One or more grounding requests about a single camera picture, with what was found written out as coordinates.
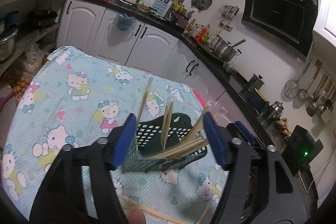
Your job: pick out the black range hood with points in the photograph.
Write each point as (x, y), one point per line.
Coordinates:
(290, 22)

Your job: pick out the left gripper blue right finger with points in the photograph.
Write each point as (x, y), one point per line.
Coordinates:
(260, 187)

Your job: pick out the hanging pot lid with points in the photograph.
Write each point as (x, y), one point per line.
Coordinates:
(201, 5)

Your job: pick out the hello kitty tablecloth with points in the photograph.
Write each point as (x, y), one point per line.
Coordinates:
(77, 98)

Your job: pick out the green plastic utensil basket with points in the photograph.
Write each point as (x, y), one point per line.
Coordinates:
(147, 144)

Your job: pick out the steel stock pot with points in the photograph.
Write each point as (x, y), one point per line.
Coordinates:
(224, 51)

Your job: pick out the metal storage shelf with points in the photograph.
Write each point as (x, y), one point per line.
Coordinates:
(28, 30)

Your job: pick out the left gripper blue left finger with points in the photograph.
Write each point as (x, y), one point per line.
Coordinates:
(61, 199)

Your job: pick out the light blue knife block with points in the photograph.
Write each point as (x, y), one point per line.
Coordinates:
(161, 8)

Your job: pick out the blue hanging basket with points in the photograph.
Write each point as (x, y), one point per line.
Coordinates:
(124, 21)

